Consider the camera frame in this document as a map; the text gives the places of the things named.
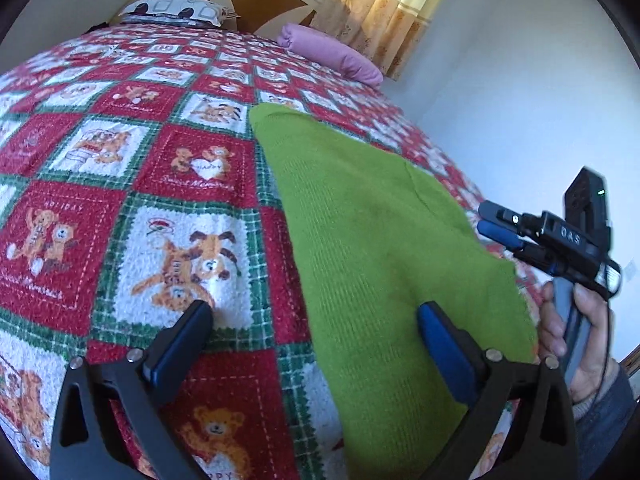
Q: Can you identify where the green knitted sweater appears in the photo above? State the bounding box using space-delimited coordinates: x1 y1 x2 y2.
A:
248 103 541 480

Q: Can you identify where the red checked printed blanket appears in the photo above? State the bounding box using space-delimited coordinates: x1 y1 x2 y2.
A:
0 22 551 480

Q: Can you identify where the white patterned pillow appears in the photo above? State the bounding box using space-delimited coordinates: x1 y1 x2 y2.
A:
118 0 236 28

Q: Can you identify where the black cable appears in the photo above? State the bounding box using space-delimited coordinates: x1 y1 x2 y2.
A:
597 257 621 403

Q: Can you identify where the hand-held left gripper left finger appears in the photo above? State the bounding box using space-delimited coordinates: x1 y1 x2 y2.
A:
50 300 216 480

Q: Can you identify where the long yellow patterned curtain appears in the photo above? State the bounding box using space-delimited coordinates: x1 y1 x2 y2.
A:
307 0 473 81

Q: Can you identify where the pink pillow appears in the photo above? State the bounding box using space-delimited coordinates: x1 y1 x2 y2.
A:
277 23 385 86

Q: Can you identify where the person's right hand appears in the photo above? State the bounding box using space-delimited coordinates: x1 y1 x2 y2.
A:
537 280 622 406

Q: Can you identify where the person's right forearm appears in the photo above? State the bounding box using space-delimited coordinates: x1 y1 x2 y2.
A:
570 360 640 480

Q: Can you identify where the cream and brown headboard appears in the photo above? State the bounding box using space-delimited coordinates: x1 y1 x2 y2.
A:
107 0 333 43

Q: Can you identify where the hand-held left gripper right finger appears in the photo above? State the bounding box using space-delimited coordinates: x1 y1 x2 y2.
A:
417 301 578 480

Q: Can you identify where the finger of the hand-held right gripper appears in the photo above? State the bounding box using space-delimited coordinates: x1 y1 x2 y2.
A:
476 219 531 255
478 201 526 233

